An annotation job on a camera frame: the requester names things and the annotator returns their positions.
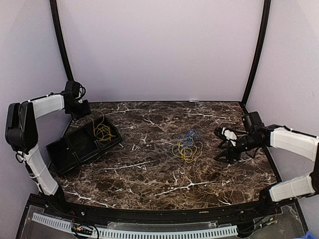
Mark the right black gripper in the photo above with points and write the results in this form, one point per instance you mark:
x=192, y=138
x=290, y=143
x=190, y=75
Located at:
x=228, y=152

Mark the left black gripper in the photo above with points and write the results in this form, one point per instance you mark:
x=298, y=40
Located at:
x=86, y=111

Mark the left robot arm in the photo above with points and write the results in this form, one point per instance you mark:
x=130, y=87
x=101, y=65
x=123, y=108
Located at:
x=22, y=135

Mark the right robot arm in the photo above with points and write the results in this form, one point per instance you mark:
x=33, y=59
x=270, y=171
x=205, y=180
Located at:
x=280, y=140

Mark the black compartment tray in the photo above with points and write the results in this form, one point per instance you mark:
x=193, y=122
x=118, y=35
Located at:
x=83, y=145

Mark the blue object at corner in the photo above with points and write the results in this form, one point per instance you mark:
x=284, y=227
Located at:
x=309, y=235

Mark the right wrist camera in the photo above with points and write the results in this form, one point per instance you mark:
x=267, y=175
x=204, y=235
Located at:
x=226, y=134

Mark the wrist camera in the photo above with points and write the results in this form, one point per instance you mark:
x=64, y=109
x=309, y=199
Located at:
x=226, y=134
x=82, y=92

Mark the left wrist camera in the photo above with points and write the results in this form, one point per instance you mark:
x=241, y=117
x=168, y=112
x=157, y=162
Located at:
x=82, y=92

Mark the black front rail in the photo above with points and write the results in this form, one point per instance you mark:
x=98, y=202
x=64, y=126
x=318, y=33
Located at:
x=243, y=215

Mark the white slotted cable duct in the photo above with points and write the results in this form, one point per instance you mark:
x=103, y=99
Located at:
x=137, y=231

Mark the left black frame post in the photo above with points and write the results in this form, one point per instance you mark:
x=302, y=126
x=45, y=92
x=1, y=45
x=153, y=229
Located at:
x=60, y=39

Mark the black frame post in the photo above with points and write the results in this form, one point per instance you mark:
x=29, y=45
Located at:
x=258, y=51
x=60, y=39

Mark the right black frame post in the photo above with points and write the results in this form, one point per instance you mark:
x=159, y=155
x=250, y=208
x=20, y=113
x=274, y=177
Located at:
x=258, y=51

